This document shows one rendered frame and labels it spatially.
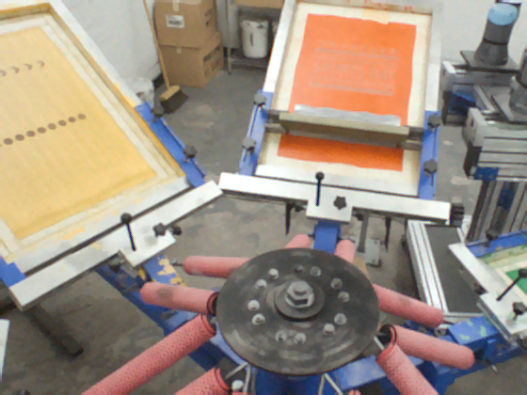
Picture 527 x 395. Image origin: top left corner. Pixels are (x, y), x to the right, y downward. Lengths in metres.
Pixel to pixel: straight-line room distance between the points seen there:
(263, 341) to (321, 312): 0.12
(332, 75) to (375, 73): 0.15
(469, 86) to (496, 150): 0.49
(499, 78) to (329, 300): 1.64
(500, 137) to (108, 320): 2.02
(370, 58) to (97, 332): 1.83
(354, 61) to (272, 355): 1.19
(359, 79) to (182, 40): 3.25
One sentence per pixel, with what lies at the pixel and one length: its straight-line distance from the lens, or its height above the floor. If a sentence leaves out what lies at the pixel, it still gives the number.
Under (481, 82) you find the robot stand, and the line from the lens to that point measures 2.34.
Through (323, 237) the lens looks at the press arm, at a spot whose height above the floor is 1.09.
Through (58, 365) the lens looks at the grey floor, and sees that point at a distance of 2.63.
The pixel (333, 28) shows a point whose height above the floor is 1.45.
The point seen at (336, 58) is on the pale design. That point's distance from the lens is 1.79.
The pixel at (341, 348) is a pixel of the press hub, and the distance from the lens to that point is 0.86.
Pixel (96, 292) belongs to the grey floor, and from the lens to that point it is 2.88.
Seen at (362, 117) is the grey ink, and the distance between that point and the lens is 1.65.
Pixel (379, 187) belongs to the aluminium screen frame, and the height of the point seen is 1.15.
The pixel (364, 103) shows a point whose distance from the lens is 1.68.
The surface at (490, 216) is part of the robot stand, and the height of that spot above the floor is 0.60.
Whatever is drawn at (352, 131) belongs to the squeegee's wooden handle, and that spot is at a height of 1.27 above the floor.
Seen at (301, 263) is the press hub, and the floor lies 1.31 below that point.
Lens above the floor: 1.99
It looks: 35 degrees down
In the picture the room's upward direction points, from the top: 5 degrees clockwise
